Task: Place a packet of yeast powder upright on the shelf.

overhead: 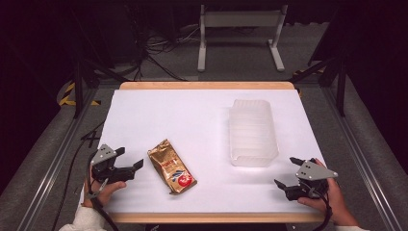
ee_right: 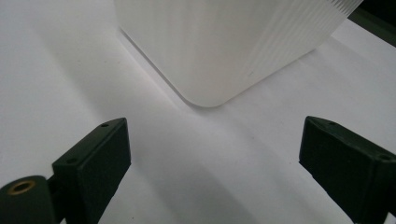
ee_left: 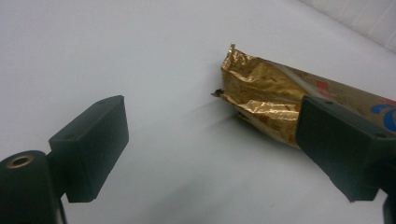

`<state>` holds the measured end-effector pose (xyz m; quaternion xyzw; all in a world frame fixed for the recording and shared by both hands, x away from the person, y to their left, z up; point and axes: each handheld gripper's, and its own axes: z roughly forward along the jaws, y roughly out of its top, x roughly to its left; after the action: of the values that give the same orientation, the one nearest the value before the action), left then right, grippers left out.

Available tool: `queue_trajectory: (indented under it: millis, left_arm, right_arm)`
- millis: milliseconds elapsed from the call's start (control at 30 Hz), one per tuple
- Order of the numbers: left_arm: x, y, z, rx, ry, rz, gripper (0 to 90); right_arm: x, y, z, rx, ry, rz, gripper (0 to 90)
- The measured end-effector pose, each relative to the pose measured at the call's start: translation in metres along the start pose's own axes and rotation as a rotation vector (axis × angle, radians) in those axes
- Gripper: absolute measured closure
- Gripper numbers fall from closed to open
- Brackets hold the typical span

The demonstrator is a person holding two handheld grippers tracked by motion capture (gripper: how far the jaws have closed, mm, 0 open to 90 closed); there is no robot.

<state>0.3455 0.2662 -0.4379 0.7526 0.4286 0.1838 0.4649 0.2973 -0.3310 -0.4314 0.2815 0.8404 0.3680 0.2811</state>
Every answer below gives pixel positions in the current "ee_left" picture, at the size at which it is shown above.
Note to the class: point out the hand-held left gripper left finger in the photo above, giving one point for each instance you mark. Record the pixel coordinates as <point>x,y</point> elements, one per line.
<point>90,149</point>

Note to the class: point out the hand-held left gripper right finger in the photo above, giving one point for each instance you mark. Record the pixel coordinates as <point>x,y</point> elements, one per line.
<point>339,146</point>

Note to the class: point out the gold foil snack wrapper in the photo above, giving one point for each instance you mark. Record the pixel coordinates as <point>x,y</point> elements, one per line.
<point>264,90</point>

